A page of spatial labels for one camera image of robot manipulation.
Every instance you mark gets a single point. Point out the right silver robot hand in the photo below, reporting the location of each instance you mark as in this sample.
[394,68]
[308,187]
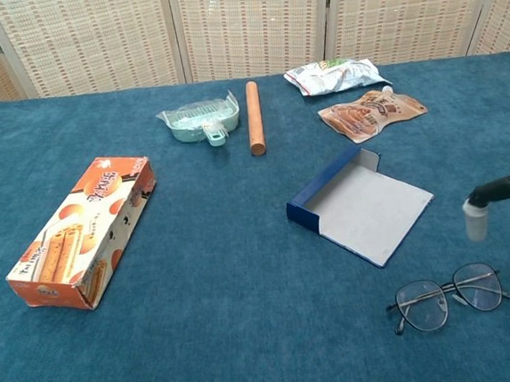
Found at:
[500,189]

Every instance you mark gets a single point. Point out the white crumpled snack bag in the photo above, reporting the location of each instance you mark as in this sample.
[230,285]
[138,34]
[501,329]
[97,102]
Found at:
[334,77]

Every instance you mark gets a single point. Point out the wooden rolling pin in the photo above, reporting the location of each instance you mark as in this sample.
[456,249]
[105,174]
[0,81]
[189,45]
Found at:
[255,119]

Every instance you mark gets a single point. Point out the black-rimmed eyeglasses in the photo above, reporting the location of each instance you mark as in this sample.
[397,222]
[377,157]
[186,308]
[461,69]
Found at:
[421,308]

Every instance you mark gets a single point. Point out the mint green plastic dustpan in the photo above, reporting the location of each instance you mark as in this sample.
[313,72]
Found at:
[195,122]

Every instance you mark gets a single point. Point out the woven bamboo folding screen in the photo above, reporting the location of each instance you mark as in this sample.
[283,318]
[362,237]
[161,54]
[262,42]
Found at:
[89,35]

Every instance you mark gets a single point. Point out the blue table cloth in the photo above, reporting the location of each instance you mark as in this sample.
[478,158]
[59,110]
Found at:
[225,256]

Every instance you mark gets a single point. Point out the orange biscuit roll box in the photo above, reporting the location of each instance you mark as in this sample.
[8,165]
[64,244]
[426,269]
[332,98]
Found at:
[75,233]

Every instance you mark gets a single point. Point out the brown spout pouch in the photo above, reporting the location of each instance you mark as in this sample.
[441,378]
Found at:
[369,116]

